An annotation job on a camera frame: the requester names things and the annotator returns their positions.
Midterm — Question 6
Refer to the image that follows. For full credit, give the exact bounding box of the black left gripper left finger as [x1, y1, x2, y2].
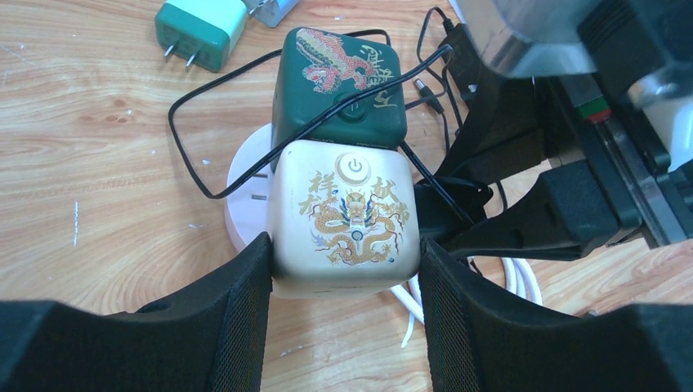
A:
[1, 234, 273, 391]

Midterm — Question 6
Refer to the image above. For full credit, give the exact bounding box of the white round socket base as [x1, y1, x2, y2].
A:
[224, 123, 273, 252]

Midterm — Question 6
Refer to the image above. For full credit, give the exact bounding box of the green plug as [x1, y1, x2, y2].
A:
[154, 0, 248, 73]

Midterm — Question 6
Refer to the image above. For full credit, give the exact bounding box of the blue plug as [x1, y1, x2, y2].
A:
[243, 0, 299, 28]

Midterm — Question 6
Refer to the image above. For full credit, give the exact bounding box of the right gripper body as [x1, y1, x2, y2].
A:
[536, 75, 692, 248]

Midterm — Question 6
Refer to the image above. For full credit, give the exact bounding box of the thin black cable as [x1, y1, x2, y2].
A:
[168, 6, 510, 229]

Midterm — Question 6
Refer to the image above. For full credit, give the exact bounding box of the white coiled cable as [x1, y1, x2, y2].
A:
[389, 256, 543, 350]

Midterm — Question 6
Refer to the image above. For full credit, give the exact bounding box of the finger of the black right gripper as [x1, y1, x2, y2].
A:
[442, 160, 642, 261]
[436, 65, 547, 185]

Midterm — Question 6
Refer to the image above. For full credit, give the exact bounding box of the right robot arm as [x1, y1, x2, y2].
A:
[434, 1, 692, 261]

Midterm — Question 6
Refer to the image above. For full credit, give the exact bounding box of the beige wooden cube socket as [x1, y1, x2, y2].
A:
[267, 140, 420, 299]

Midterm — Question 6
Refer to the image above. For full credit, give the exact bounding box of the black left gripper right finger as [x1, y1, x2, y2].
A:
[419, 238, 692, 391]

